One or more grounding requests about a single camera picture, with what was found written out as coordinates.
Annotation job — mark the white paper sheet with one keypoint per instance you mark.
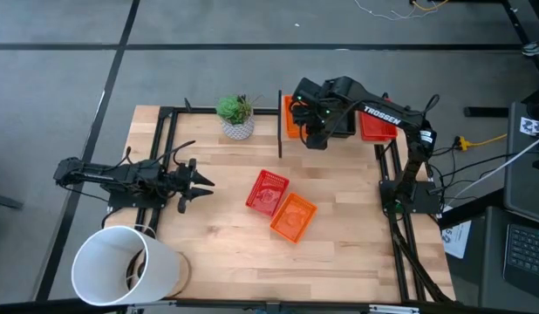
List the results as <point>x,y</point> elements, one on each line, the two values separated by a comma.
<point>457,240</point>

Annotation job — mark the green plant in patterned pot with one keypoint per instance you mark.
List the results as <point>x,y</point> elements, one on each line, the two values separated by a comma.
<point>234,111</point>

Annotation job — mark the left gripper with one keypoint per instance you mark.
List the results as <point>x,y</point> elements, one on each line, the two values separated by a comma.
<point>184,181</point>

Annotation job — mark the black furniture foot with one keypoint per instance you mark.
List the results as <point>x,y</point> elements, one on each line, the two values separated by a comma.
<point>487,112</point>

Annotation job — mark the black chair leg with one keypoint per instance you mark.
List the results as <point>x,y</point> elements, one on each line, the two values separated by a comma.
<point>3,200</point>

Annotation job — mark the black side desk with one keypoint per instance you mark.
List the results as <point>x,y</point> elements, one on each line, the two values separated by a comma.
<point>527,183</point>

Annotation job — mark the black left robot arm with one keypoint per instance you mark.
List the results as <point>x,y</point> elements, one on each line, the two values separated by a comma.
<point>99,174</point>

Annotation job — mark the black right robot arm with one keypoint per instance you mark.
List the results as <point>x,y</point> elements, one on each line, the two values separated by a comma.
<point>383,114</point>

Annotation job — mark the red plastic basket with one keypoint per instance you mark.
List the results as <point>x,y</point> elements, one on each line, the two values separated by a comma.
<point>376,128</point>
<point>267,194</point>

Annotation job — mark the orange plastic basket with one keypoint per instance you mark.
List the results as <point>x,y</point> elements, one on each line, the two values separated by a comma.
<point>290,126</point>
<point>293,218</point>

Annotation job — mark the person's shoe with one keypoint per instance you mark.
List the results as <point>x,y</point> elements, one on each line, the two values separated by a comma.
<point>537,48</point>

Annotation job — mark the paper with black markers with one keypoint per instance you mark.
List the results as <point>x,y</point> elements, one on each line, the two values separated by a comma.
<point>533,126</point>

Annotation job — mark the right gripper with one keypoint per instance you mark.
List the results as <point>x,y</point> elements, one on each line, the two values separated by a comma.
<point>319,131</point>

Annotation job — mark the black aluminium table frame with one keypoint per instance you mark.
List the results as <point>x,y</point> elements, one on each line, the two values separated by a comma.
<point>199,110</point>

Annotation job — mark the black laptop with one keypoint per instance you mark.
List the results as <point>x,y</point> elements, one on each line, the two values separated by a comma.
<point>529,253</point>

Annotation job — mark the white shade table lamp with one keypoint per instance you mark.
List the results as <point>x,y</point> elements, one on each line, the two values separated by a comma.
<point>104,261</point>

